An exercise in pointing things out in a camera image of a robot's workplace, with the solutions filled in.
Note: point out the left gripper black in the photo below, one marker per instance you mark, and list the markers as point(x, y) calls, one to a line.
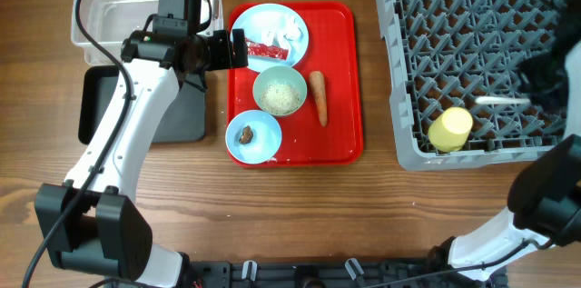
point(224, 58)

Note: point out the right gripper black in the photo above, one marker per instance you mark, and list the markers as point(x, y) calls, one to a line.
point(548, 99)

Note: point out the red snack wrapper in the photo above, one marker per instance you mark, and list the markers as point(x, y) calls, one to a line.
point(268, 51)

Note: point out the white tissue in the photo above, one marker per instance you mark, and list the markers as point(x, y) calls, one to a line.
point(279, 29)

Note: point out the green bowl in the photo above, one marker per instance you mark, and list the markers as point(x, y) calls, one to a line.
point(280, 74)

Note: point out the white rice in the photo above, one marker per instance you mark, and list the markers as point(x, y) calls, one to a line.
point(279, 99)

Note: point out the white plastic spoon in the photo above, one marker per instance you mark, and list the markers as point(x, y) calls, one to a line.
point(501, 100)

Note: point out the yellow cup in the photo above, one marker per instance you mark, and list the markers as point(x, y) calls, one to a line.
point(450, 131)

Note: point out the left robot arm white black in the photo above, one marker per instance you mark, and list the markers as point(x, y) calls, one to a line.
point(90, 223)

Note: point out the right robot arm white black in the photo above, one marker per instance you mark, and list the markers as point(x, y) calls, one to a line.
point(543, 204)

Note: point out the grey dishwasher rack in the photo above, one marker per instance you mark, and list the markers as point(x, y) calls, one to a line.
point(446, 53)

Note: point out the large light blue plate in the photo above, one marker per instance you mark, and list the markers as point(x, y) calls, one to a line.
point(250, 22)

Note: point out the orange carrot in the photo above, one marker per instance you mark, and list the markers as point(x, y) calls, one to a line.
point(318, 89)

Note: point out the small light blue bowl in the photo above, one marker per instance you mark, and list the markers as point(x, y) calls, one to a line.
point(266, 141)

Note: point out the brown food scrap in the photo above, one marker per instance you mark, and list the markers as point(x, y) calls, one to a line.
point(246, 135)

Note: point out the black tray bin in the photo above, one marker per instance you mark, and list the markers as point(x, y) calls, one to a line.
point(184, 120)

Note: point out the red serving tray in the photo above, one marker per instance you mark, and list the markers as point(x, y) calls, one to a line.
point(332, 51)

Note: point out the clear plastic bin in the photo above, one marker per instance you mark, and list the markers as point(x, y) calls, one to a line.
point(109, 22)

